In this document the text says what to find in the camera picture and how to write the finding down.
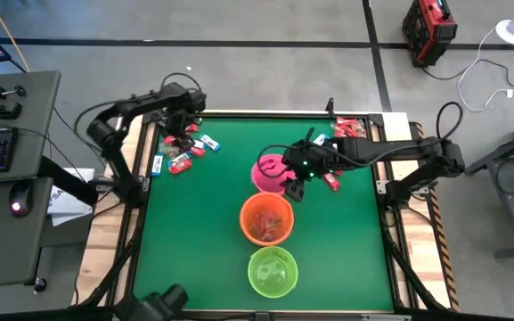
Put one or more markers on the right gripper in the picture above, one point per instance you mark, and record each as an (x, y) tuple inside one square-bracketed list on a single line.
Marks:
[(314, 158)]

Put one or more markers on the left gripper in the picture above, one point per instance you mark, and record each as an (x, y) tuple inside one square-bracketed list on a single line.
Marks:
[(181, 120)]

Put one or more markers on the clear red gummy candy bag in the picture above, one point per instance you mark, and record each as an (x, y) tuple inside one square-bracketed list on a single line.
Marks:
[(359, 131), (261, 229), (168, 149), (276, 223)]

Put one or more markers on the green plastic halloween bucket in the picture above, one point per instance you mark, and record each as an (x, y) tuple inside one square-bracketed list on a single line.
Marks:
[(272, 278)]

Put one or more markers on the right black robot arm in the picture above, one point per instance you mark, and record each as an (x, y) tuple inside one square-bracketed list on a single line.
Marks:
[(394, 149)]

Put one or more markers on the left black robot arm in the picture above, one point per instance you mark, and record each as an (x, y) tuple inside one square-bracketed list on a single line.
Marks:
[(141, 103)]

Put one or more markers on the pink plastic halloween bucket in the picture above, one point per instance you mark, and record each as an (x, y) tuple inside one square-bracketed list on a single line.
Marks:
[(261, 180)]

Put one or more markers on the orange plastic halloween bucket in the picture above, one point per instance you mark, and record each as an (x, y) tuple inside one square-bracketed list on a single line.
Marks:
[(245, 218)]

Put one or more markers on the white paper sheet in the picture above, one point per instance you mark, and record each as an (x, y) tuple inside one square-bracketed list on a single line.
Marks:
[(67, 209)]

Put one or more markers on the wooden table platform boards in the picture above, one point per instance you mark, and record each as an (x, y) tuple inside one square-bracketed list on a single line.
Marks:
[(100, 249)]

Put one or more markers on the grey desk with keyboard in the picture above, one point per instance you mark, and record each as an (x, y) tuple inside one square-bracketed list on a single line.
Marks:
[(38, 111)]

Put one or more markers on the orange black hazard strip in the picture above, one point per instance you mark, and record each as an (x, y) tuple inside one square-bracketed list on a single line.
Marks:
[(443, 249)]

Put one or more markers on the black computer mouse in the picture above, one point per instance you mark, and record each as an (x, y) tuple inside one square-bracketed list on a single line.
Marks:
[(20, 198)]

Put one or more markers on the black round knob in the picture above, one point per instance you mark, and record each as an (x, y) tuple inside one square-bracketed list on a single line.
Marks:
[(39, 285)]

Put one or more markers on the red black tool box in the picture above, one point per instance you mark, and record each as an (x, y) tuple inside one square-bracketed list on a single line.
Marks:
[(430, 31)]

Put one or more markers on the white round stand base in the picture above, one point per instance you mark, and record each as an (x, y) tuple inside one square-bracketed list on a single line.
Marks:
[(503, 33)]

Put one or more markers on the black clamp post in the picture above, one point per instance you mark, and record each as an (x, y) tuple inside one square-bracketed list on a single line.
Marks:
[(330, 107)]

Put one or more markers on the black diagonal frame strut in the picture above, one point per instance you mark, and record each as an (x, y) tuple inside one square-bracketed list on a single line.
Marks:
[(412, 272), (114, 272)]

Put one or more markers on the silver metal bracket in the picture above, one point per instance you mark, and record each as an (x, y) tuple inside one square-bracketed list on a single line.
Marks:
[(385, 317)]

